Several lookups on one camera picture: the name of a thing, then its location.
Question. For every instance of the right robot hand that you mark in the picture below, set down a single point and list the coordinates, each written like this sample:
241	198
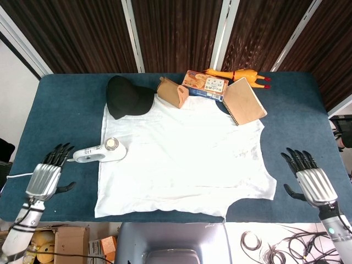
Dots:
316	187

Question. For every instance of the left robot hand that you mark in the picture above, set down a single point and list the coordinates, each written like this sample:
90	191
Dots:
44	181

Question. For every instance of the white handheld steamer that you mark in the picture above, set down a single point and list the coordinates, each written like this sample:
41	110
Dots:
110	156

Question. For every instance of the white t-shirt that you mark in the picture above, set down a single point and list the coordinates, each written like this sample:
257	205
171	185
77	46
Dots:
178	165

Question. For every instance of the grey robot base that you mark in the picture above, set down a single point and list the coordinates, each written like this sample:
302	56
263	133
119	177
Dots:
170	239

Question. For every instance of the black bag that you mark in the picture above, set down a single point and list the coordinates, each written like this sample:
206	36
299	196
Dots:
5	151

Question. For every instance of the yellow plush toy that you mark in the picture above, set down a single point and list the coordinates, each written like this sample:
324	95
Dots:
44	242

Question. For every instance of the brown cardboard box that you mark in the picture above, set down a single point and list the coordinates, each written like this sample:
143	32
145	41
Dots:
71	242

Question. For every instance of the blue felt table cover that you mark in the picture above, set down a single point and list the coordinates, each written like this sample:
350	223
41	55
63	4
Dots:
55	110

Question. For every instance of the white printed small box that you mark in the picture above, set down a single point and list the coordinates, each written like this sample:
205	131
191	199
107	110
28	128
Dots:
95	248

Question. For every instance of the small orange box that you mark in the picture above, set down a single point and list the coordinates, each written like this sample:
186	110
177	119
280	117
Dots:
108	246

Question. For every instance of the kraft spiral notebook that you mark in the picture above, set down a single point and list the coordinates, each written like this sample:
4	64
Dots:
243	101

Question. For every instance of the black baseball cap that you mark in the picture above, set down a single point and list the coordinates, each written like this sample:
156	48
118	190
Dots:
123	96

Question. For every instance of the yellow rubber chicken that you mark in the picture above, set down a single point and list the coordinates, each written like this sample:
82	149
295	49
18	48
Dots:
244	74

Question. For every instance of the brown kraft paper carton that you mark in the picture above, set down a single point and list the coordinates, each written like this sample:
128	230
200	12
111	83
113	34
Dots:
169	93

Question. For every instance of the orange blue cracker box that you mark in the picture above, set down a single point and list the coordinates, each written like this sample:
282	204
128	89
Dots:
203	82

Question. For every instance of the white partition post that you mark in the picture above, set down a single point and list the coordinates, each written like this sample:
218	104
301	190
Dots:
24	52
294	38
134	41
224	35

